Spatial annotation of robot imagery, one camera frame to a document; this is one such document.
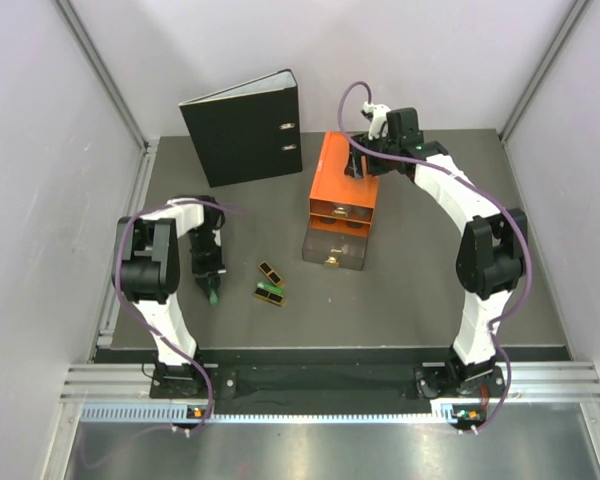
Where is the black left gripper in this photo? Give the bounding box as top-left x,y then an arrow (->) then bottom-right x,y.
187,226 -> 225,295

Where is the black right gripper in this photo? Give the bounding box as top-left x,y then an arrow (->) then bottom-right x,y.
345,130 -> 400,181

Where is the orange plastic box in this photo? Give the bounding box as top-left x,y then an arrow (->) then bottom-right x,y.
309,131 -> 379,238

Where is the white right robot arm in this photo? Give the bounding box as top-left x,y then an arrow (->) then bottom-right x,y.
344,101 -> 527,399

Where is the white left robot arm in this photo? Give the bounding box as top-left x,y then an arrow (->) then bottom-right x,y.
111,195 -> 226,398

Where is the upper clear drawer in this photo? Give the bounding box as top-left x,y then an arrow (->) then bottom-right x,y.
310,199 -> 374,222

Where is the black lever arch binder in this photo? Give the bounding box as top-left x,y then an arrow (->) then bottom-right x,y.
179,69 -> 303,188

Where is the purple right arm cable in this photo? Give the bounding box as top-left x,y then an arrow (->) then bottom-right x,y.
337,80 -> 535,435

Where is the slotted cable duct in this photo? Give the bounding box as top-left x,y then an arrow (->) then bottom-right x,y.
79,399 -> 461,425

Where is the aluminium frame rail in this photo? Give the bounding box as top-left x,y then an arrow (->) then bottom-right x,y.
60,361 -> 600,403

